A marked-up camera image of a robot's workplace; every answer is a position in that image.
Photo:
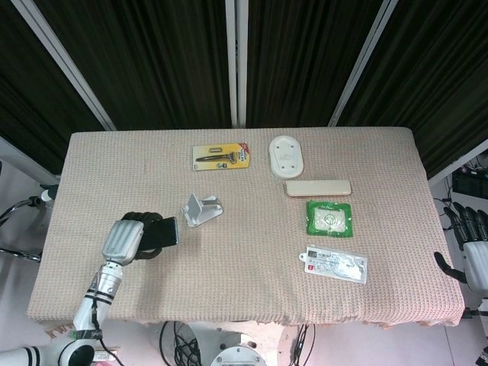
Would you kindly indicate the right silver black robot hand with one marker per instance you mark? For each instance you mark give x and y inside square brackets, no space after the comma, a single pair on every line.
[474,259]

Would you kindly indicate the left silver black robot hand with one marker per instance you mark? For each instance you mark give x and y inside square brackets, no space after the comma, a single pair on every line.
[122,242]

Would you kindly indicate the black smartphone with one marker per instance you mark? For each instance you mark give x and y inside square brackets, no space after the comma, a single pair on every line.
[162,234]

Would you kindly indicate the round grey robot base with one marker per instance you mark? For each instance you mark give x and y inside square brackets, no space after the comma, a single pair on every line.
[236,356]

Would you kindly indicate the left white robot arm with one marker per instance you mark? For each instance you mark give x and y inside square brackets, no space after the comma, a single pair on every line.
[100,289]

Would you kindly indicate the white folding phone stand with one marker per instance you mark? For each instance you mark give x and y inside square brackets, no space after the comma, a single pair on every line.
[203,218]

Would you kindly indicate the black electronics box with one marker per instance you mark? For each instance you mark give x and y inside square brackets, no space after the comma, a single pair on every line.
[469,183]

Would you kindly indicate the pink waffle tablecloth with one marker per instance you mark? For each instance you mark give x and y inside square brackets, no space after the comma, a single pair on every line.
[244,267]

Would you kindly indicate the razor in yellow blister pack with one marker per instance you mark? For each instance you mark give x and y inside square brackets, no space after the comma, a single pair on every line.
[221,157]

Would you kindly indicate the clear packaged ruler set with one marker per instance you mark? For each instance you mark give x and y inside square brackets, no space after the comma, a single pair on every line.
[333,265]

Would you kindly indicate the green plastic packet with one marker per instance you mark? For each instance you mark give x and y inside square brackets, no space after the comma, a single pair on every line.
[329,218]

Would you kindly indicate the beige long plastic case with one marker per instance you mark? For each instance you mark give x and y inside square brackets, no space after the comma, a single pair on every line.
[318,188]

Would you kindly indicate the white oval plastic dish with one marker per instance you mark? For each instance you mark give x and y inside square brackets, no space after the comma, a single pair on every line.
[286,157]

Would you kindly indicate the dark pleated curtain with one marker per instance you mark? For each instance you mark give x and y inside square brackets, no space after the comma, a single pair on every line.
[160,57]

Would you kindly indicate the white low frame beam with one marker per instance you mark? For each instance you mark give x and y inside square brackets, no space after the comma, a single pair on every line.
[26,160]
[457,164]

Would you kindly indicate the white slanted frame post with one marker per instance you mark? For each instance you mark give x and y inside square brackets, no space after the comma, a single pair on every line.
[63,65]
[362,65]

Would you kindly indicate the white upright frame post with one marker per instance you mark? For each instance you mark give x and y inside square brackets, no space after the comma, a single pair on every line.
[236,65]

